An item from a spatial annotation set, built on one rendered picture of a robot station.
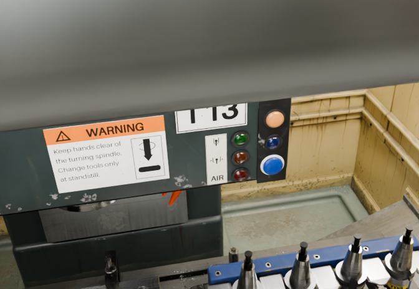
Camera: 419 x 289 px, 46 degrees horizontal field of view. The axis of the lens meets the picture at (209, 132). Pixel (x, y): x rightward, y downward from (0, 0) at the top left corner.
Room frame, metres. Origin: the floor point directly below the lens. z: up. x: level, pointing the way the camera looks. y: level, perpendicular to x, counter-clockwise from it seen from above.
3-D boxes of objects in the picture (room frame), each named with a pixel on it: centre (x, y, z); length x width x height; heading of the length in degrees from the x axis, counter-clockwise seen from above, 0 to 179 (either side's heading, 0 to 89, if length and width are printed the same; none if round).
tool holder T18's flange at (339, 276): (0.70, -0.28, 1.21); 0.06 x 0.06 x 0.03
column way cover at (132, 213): (1.18, 0.31, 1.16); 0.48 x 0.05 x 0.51; 99
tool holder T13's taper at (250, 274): (0.66, -0.07, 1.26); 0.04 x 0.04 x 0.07
